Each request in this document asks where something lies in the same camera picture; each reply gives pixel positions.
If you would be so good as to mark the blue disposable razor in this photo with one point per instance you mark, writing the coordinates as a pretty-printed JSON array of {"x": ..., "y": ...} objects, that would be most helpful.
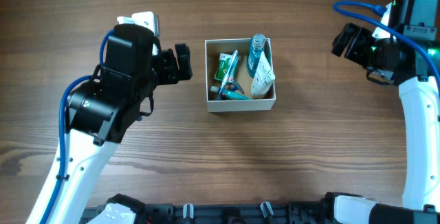
[{"x": 236, "y": 87}]

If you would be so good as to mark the white square container box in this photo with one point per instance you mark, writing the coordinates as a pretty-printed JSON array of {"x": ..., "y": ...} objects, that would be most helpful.
[{"x": 213, "y": 49}]

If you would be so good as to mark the white lotion tube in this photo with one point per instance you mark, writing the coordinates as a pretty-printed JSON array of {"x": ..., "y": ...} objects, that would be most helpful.
[{"x": 263, "y": 79}]

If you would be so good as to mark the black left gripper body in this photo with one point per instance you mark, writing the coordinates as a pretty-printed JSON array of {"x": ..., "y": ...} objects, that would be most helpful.
[{"x": 168, "y": 66}]

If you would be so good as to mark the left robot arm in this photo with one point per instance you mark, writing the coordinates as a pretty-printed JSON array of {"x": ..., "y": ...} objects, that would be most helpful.
[{"x": 96, "y": 110}]

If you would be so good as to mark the red green toothpaste tube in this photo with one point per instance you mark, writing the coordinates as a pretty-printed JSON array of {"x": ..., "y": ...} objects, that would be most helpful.
[{"x": 227, "y": 94}]

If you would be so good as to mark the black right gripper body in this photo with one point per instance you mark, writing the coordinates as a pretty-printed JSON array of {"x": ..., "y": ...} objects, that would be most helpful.
[{"x": 355, "y": 44}]

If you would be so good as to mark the green white soap box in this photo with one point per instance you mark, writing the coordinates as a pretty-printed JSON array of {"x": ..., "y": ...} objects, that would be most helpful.
[{"x": 225, "y": 61}]

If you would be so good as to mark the blue Listerine mouthwash bottle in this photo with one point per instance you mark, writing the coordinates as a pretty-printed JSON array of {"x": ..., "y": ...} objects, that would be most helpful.
[{"x": 256, "y": 48}]

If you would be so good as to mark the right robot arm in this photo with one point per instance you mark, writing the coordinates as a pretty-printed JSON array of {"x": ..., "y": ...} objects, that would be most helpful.
[{"x": 411, "y": 67}]

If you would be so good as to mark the blue white toothbrush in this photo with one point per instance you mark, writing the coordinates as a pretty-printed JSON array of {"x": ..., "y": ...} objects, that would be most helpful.
[{"x": 224, "y": 82}]

